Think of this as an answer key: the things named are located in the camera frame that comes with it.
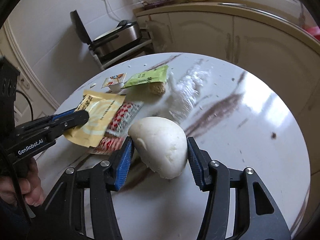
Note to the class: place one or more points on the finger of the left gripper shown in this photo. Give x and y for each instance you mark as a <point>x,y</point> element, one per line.
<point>56,116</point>
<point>55,128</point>

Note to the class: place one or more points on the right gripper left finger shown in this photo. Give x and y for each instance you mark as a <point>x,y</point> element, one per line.
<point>62,214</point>

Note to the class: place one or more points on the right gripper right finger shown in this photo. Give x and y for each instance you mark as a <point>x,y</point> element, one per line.
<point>239,205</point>

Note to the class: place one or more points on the yellow gold snack bag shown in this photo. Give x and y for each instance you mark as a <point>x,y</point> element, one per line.
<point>101,108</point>

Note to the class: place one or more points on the red white checkered sachet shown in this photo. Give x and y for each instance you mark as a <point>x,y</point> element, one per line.
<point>123,117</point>

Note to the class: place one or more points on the white steamed bun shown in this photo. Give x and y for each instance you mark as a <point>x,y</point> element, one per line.
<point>161,145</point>

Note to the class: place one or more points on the person's left hand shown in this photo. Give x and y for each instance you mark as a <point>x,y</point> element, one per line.
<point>30,187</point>

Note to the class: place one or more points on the brown food chunk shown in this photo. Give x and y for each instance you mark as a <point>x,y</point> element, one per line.
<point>157,88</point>

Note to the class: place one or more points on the black silver rice cooker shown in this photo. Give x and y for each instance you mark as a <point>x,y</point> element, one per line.
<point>125,33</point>

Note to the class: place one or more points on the green snack wrapper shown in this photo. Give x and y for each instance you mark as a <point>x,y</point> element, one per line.
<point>150,76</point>

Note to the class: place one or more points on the clear crinkled plastic wrap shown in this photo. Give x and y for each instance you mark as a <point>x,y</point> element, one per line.
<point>184,93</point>

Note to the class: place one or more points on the cream base cabinets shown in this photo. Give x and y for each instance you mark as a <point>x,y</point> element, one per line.
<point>275,50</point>

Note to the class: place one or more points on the red plastic basin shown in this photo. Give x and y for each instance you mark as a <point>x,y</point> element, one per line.
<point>313,31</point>

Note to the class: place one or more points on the stainless steel sink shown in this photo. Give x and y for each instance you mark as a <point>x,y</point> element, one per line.
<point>268,10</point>

